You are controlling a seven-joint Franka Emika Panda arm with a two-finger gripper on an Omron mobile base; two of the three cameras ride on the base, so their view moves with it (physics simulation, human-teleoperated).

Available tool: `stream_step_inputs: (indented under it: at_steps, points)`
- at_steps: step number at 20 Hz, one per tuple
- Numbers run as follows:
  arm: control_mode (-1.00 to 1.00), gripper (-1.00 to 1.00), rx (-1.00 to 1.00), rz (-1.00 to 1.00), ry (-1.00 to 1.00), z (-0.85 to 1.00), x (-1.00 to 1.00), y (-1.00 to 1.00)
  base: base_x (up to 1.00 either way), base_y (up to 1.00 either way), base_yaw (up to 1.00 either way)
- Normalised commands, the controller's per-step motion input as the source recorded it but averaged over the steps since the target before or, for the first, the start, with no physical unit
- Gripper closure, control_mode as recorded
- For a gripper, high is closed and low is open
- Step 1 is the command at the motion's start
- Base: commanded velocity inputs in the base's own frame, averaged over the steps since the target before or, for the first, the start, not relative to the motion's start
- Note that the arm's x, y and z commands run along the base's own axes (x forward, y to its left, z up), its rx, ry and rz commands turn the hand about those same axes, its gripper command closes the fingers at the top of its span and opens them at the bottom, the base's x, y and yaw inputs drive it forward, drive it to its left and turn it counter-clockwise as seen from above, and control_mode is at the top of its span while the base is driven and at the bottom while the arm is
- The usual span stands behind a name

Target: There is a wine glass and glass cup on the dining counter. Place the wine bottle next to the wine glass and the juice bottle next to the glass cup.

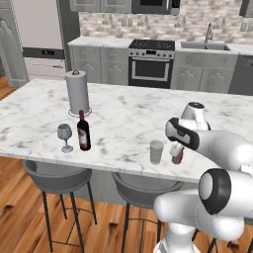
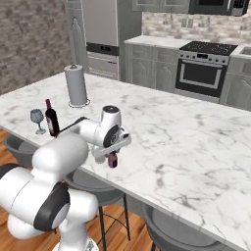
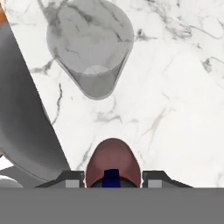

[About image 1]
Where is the wall socket plate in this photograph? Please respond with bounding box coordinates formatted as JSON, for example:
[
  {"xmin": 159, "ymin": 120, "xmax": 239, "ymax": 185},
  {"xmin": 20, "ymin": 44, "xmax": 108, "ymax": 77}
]
[
  {"xmin": 239, "ymin": 22, "xmax": 253, "ymax": 33},
  {"xmin": 121, "ymin": 17, "xmax": 133, "ymax": 29}
]

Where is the steel microwave oven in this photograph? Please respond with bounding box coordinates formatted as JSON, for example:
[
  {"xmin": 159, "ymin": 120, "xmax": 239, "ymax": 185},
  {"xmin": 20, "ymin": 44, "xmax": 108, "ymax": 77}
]
[{"xmin": 130, "ymin": 0, "xmax": 182, "ymax": 16}]

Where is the grey bar stool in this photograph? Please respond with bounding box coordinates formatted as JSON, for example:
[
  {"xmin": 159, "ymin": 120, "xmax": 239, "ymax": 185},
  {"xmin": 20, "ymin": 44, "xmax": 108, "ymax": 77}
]
[
  {"xmin": 111, "ymin": 171, "xmax": 184, "ymax": 253},
  {"xmin": 22, "ymin": 159, "xmax": 99, "ymax": 253}
]

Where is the white paper towel roll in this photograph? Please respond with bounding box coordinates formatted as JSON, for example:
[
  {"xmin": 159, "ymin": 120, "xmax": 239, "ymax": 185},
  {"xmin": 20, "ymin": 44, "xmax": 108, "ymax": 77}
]
[{"xmin": 64, "ymin": 68, "xmax": 94, "ymax": 119}]

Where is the grey dishwasher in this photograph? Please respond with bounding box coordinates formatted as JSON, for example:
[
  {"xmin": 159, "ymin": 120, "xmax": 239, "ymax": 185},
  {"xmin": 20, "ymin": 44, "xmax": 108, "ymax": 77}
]
[{"xmin": 227, "ymin": 53, "xmax": 253, "ymax": 97}]

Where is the black and steel oven range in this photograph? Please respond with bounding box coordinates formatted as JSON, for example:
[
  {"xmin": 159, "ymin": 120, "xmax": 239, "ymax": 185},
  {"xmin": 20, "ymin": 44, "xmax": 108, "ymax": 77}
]
[{"xmin": 126, "ymin": 38, "xmax": 177, "ymax": 90}]

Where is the clear glass cup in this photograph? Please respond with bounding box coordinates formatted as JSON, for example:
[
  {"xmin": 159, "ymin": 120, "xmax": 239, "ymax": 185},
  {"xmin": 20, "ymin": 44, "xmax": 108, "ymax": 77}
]
[{"xmin": 149, "ymin": 139, "xmax": 165, "ymax": 166}]

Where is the dark red wine bottle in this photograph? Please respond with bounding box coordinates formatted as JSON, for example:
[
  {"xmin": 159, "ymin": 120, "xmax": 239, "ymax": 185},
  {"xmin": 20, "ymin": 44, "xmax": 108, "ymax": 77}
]
[{"xmin": 76, "ymin": 109, "xmax": 93, "ymax": 152}]

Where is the clear wine glass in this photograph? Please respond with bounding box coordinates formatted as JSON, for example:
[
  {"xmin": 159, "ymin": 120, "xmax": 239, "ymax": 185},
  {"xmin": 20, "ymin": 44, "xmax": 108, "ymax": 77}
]
[{"xmin": 56, "ymin": 123, "xmax": 74, "ymax": 154}]

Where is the red juice bottle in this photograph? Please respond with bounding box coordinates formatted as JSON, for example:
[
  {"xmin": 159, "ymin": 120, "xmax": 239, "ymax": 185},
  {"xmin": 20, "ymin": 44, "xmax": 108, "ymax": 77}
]
[{"xmin": 170, "ymin": 143, "xmax": 186, "ymax": 166}]

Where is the steel tap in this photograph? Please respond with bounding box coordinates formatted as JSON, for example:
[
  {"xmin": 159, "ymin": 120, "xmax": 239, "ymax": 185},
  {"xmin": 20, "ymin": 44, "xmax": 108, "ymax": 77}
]
[{"xmin": 204, "ymin": 22, "xmax": 214, "ymax": 44}]

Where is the steel sink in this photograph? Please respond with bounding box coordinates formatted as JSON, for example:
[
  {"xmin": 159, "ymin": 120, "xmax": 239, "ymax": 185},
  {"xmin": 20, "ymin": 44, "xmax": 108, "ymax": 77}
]
[{"xmin": 180, "ymin": 41, "xmax": 232, "ymax": 52}]

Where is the tall grey cupboard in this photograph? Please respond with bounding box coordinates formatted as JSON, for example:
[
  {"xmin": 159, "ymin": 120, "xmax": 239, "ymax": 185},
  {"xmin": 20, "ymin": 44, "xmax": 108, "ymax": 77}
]
[{"xmin": 0, "ymin": 0, "xmax": 31, "ymax": 89}]

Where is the grey base cupboard run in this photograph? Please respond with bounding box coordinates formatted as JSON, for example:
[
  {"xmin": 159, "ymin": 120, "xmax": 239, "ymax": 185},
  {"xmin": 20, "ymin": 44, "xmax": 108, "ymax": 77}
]
[
  {"xmin": 68, "ymin": 44, "xmax": 129, "ymax": 86},
  {"xmin": 170, "ymin": 50, "xmax": 239, "ymax": 95}
]

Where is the white fridge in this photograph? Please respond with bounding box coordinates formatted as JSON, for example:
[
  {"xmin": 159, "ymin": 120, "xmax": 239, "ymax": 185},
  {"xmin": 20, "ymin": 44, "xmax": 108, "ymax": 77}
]
[{"xmin": 11, "ymin": 0, "xmax": 67, "ymax": 81}]

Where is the grey wall cupboard run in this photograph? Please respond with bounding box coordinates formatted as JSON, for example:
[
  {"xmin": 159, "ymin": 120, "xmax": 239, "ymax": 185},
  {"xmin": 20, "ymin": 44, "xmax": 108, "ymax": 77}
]
[{"xmin": 68, "ymin": 0, "xmax": 133, "ymax": 15}]

